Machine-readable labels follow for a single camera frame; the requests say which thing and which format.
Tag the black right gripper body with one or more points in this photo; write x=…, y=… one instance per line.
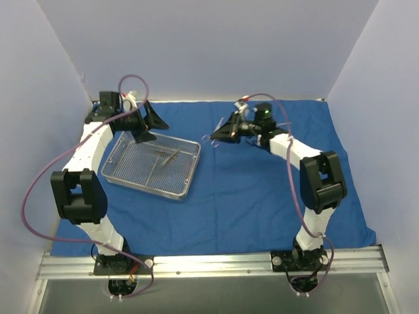
x=237, y=127

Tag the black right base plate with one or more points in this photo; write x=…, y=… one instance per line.
x=294, y=261

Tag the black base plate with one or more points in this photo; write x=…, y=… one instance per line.
x=122, y=265
x=294, y=261

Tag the blue surgical cloth wrap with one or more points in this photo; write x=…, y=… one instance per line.
x=240, y=198

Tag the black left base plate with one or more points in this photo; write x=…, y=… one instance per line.
x=122, y=265

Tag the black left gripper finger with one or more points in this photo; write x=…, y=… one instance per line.
x=142, y=136
x=152, y=120

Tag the steel mesh instrument tray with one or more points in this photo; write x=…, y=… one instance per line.
x=134, y=165

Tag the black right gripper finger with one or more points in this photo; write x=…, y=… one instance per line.
x=226, y=128
x=225, y=139

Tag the steel surgical forceps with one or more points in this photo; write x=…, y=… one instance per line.
x=170, y=157

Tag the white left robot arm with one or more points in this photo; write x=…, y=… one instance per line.
x=79, y=196

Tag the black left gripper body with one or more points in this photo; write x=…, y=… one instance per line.
x=143, y=118

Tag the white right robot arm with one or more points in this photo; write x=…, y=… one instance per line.
x=322, y=183

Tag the aluminium front rail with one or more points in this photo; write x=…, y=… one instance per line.
x=346, y=261

